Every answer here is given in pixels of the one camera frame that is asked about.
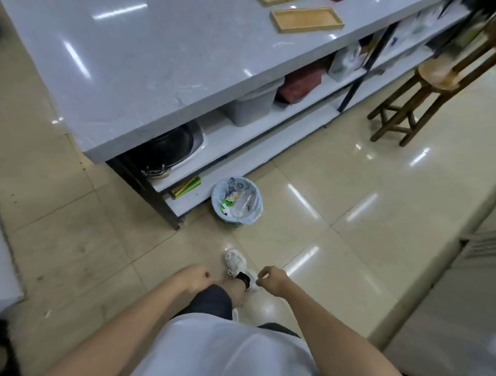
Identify grey plastic tub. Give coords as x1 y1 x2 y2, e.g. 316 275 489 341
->
221 77 286 128

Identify person's left leg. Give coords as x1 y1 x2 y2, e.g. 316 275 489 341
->
216 271 253 307

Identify person's right forearm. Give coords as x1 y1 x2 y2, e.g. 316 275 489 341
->
275 286 404 376

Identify steel undercounter fridge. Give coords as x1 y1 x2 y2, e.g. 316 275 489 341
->
383 216 496 376

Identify white lower table shelf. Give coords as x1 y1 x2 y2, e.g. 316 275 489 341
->
149 7 477 217

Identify person's right hand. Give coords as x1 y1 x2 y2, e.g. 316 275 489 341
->
255 266 289 297

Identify white induction cooker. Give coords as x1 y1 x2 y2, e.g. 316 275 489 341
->
143 120 209 181

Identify person's left hand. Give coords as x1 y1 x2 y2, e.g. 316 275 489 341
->
170 264 212 295

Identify person's black shorts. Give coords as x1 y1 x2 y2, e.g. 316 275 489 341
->
170 284 303 340

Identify grey marble table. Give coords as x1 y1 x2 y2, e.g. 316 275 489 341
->
0 0 472 165

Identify trash bin with blue liner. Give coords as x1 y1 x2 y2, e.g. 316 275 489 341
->
211 176 264 227

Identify person's left white shoe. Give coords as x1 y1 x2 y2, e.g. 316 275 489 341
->
224 248 259 293

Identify person's left forearm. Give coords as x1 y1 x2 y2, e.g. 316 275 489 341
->
46 283 194 376

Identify wooden bar stool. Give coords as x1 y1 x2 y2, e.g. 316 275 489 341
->
367 23 496 148

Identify person's light grey shirt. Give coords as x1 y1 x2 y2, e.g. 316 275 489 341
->
130 311 320 376

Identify dark red bag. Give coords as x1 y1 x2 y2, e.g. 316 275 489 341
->
277 61 328 105

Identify green and yellow box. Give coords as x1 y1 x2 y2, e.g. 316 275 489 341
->
169 175 202 199

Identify black wok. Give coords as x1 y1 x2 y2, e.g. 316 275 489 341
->
128 123 194 180

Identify white carton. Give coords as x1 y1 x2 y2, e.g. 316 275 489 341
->
387 13 444 47

